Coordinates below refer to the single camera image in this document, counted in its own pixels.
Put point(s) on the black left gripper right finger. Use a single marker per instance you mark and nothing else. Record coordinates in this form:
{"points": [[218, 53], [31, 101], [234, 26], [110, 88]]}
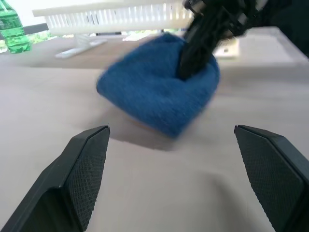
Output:
{"points": [[275, 174]]}

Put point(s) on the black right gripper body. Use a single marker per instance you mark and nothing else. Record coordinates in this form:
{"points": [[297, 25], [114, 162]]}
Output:
{"points": [[224, 14]]}

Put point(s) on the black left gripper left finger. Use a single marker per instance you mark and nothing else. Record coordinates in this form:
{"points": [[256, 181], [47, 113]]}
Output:
{"points": [[55, 183]]}

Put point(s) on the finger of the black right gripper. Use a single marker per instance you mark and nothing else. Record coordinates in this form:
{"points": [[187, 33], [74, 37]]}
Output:
{"points": [[208, 46], [190, 55]]}

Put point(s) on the blue ankle sock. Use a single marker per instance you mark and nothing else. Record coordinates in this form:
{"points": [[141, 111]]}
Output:
{"points": [[144, 91]]}

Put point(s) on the white plastic bin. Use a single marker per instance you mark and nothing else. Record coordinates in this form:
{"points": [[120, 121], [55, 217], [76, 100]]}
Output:
{"points": [[108, 17]]}

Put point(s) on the green bottle with yellow cap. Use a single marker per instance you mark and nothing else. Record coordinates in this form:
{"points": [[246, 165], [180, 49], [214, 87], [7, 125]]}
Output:
{"points": [[14, 31]]}

